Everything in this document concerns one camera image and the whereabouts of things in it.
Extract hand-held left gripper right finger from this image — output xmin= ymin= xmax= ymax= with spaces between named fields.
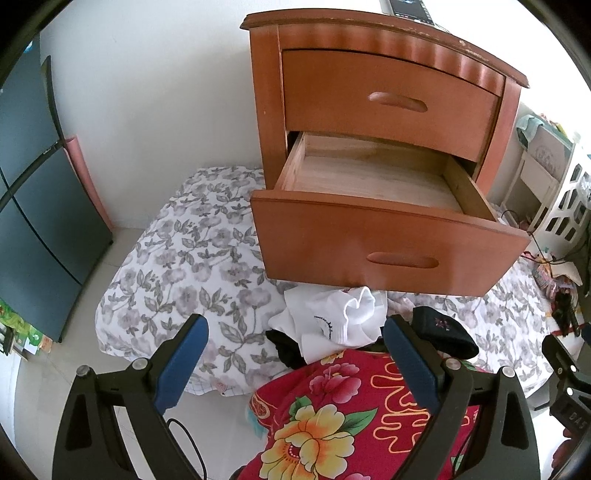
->
xmin=383 ymin=315 xmax=541 ymax=480

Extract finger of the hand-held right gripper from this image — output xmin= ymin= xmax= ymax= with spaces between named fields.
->
xmin=542 ymin=333 xmax=583 ymax=386

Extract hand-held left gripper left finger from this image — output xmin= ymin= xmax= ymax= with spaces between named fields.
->
xmin=51 ymin=314 xmax=209 ymax=480

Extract black sock with cross print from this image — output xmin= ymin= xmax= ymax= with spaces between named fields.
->
xmin=411 ymin=306 xmax=478 ymax=361

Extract white sock with dotted print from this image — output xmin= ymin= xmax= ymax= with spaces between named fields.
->
xmin=268 ymin=286 xmax=389 ymax=365

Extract black garment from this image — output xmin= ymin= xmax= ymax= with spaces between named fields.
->
xmin=265 ymin=329 xmax=306 ymax=370

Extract wooden drawer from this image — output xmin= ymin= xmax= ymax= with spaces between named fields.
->
xmin=281 ymin=48 xmax=506 ymax=162
xmin=250 ymin=131 xmax=532 ymax=296

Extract person's right hand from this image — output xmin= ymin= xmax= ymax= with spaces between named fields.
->
xmin=556 ymin=427 xmax=580 ymax=462

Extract black fluffy thing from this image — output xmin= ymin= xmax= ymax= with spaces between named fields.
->
xmin=551 ymin=291 xmax=583 ymax=335

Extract red floral blanket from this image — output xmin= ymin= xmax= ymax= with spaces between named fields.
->
xmin=249 ymin=348 xmax=485 ymax=480

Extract colourful small box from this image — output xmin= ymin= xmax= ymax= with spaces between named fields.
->
xmin=531 ymin=265 xmax=561 ymax=291

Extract grey floral bed sheet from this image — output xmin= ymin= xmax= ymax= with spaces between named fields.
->
xmin=95 ymin=166 xmax=566 ymax=398

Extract green packets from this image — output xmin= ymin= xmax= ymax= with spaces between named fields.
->
xmin=0 ymin=300 xmax=51 ymax=356

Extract small white table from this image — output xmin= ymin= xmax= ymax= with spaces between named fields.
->
xmin=501 ymin=115 xmax=575 ymax=227

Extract pink board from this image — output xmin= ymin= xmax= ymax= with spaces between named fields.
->
xmin=62 ymin=135 xmax=114 ymax=234

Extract dark cabinet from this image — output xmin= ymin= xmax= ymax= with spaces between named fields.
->
xmin=0 ymin=39 xmax=114 ymax=342

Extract closed wooden drawer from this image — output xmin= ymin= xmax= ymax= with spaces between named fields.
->
xmin=281 ymin=48 xmax=506 ymax=162

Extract wooden nightstand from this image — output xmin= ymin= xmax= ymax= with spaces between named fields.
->
xmin=240 ymin=10 xmax=532 ymax=296

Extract thin black floor cable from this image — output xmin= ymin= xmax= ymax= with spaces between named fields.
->
xmin=166 ymin=418 xmax=208 ymax=480

